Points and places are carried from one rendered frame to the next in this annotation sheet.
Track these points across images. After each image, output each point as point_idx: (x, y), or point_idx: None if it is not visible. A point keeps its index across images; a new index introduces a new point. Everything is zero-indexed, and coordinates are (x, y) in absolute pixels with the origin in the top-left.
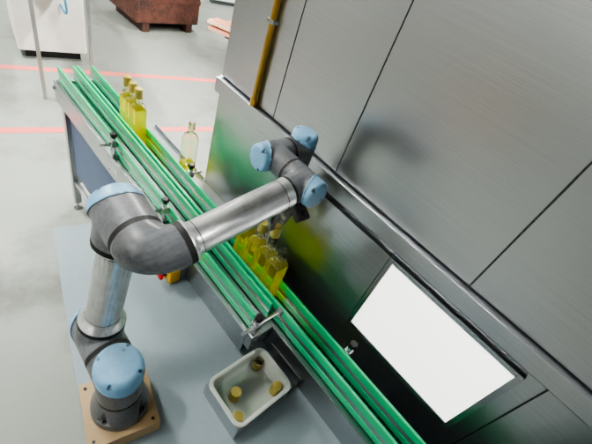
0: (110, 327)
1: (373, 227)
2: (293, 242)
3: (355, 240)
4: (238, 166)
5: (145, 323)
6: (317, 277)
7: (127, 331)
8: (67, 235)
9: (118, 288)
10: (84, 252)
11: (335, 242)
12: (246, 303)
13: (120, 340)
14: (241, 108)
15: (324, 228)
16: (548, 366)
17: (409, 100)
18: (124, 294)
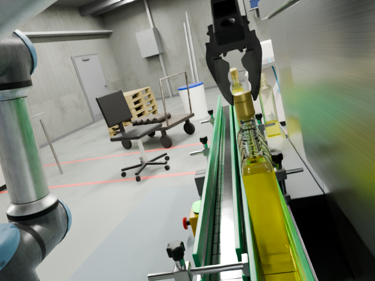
0: (18, 206)
1: None
2: (318, 146)
3: (345, 19)
4: (288, 88)
5: (140, 269)
6: (352, 204)
7: (120, 271)
8: (155, 192)
9: (1, 143)
10: (154, 203)
11: (335, 77)
12: (196, 236)
13: (23, 226)
14: (265, 8)
15: (321, 64)
16: None
17: None
18: (17, 159)
